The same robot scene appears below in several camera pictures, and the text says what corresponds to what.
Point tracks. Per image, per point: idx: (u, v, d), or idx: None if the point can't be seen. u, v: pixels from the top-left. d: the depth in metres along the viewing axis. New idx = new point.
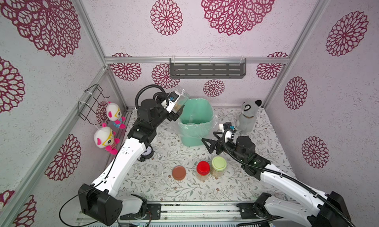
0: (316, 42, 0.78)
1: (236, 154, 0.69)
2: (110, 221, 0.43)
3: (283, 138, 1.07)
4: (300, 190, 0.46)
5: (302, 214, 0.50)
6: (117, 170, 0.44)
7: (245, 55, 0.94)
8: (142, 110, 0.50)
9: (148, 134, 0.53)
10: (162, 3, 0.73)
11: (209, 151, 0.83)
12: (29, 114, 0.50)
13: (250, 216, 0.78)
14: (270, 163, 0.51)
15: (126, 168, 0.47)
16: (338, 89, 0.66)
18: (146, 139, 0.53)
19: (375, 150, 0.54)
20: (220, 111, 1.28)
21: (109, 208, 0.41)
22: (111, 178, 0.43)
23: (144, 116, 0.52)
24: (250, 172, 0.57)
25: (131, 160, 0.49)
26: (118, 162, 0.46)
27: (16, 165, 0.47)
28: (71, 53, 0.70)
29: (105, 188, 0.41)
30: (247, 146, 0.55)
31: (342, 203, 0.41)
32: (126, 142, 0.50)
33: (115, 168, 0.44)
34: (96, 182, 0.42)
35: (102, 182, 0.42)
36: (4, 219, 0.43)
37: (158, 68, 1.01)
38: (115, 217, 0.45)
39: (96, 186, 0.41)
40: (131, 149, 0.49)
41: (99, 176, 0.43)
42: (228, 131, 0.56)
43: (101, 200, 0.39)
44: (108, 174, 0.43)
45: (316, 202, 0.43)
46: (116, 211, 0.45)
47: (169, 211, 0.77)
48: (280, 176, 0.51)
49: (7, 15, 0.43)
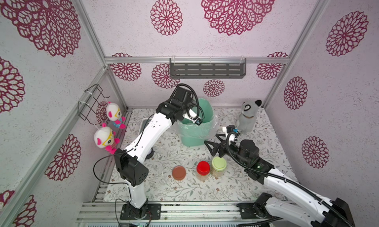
0: (316, 42, 0.78)
1: (239, 158, 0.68)
2: (138, 182, 0.51)
3: (283, 138, 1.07)
4: (305, 196, 0.46)
5: (306, 218, 0.50)
6: (146, 141, 0.49)
7: (245, 54, 0.94)
8: (181, 90, 0.57)
9: (175, 111, 0.54)
10: (162, 3, 0.73)
11: (212, 155, 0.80)
12: (29, 114, 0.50)
13: (250, 216, 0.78)
14: (274, 168, 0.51)
15: (153, 140, 0.51)
16: (338, 89, 0.66)
18: (172, 115, 0.54)
19: (375, 150, 0.54)
20: (220, 111, 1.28)
21: (137, 172, 0.47)
22: (140, 147, 0.48)
23: (179, 95, 0.58)
24: (253, 176, 0.56)
25: (158, 133, 0.52)
26: (146, 133, 0.50)
27: (16, 165, 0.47)
28: (72, 53, 0.70)
29: (135, 155, 0.46)
30: (250, 150, 0.54)
31: (347, 209, 0.41)
32: (154, 117, 0.53)
33: (144, 138, 0.49)
34: (127, 148, 0.48)
35: (132, 150, 0.47)
36: (4, 220, 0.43)
37: (158, 67, 1.00)
38: (142, 179, 0.53)
39: (128, 152, 0.47)
40: (159, 123, 0.52)
41: (130, 144, 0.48)
42: (232, 134, 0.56)
43: (131, 164, 0.45)
44: (138, 143, 0.48)
45: (321, 208, 0.43)
46: (143, 175, 0.52)
47: (169, 211, 0.77)
48: (284, 182, 0.51)
49: (7, 15, 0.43)
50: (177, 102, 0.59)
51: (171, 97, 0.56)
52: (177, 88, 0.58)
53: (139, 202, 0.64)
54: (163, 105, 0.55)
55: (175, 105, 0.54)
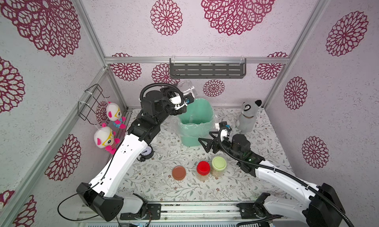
0: (316, 42, 0.78)
1: (232, 152, 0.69)
2: (110, 217, 0.44)
3: (283, 138, 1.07)
4: (292, 183, 0.47)
5: (298, 208, 0.51)
6: (114, 172, 0.42)
7: (245, 55, 0.94)
8: (146, 103, 0.45)
9: (150, 129, 0.48)
10: (162, 3, 0.73)
11: (206, 151, 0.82)
12: (29, 114, 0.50)
13: (250, 216, 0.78)
14: (265, 160, 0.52)
15: (124, 168, 0.45)
16: (338, 89, 0.66)
18: (147, 135, 0.48)
19: (375, 150, 0.54)
20: (220, 111, 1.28)
21: (105, 208, 0.40)
22: (108, 180, 0.41)
23: (147, 109, 0.47)
24: (245, 169, 0.58)
25: (129, 160, 0.45)
26: (115, 163, 0.43)
27: (16, 165, 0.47)
28: (72, 53, 0.70)
29: (101, 190, 0.39)
30: (243, 143, 0.56)
31: (334, 194, 0.42)
32: (125, 138, 0.46)
33: (112, 168, 0.42)
34: (93, 183, 0.41)
35: (98, 184, 0.40)
36: (4, 220, 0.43)
37: (158, 67, 1.00)
38: (116, 212, 0.46)
39: (93, 187, 0.40)
40: (131, 147, 0.45)
41: (96, 177, 0.41)
42: (224, 130, 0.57)
43: (97, 202, 0.38)
44: (104, 175, 0.41)
45: (307, 193, 0.44)
46: (116, 208, 0.45)
47: (168, 211, 0.77)
48: (274, 171, 0.53)
49: (7, 15, 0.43)
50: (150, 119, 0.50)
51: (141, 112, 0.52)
52: (142, 101, 0.45)
53: (133, 204, 0.60)
54: (136, 124, 0.48)
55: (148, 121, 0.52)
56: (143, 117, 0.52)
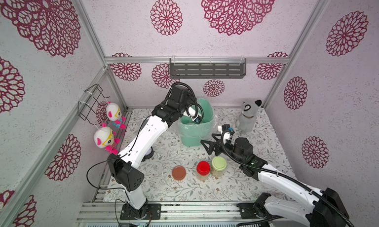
0: (316, 42, 0.78)
1: (234, 155, 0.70)
2: (133, 187, 0.49)
3: (283, 138, 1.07)
4: (296, 188, 0.47)
5: (301, 212, 0.50)
6: (140, 146, 0.47)
7: (245, 55, 0.94)
8: (176, 90, 0.54)
9: (172, 113, 0.53)
10: (162, 3, 0.73)
11: (208, 153, 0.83)
12: (29, 114, 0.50)
13: (250, 216, 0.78)
14: (267, 164, 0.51)
15: (148, 144, 0.50)
16: (338, 89, 0.66)
18: (169, 118, 0.53)
19: (375, 150, 0.54)
20: (220, 111, 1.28)
21: (131, 177, 0.45)
22: (135, 152, 0.46)
23: (175, 95, 0.55)
24: (247, 172, 0.58)
25: (152, 138, 0.50)
26: (140, 138, 0.48)
27: (16, 165, 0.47)
28: (72, 53, 0.70)
29: (130, 160, 0.45)
30: (245, 147, 0.56)
31: (338, 199, 0.42)
32: (149, 120, 0.51)
33: (138, 142, 0.47)
34: (121, 154, 0.46)
35: (127, 155, 0.46)
36: (4, 220, 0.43)
37: (158, 67, 1.00)
38: (137, 184, 0.51)
39: (122, 157, 0.45)
40: (155, 127, 0.50)
41: (124, 149, 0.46)
42: (227, 132, 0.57)
43: (126, 170, 0.43)
44: (132, 148, 0.47)
45: (311, 198, 0.44)
46: (137, 180, 0.50)
47: (168, 211, 0.77)
48: (277, 176, 0.52)
49: (7, 15, 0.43)
50: (173, 103, 0.56)
51: (167, 98, 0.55)
52: (172, 88, 0.54)
53: (135, 205, 0.63)
54: (159, 107, 0.53)
55: (171, 106, 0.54)
56: (168, 103, 0.58)
